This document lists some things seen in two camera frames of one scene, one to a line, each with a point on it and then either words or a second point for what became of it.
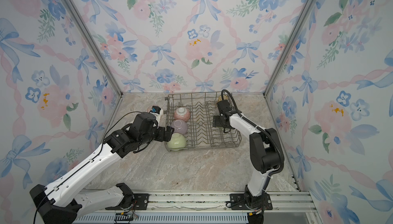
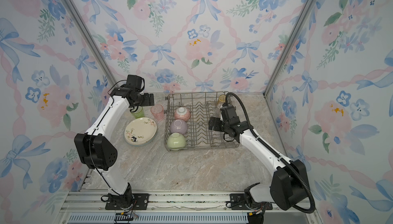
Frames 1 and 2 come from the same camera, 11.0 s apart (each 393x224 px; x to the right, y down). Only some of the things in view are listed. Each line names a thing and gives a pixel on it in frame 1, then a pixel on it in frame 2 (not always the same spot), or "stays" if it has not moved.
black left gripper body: [156, 134] to [144, 99]
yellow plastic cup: [225, 97] stays
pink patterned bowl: [182, 113] stays
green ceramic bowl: [177, 141] stays
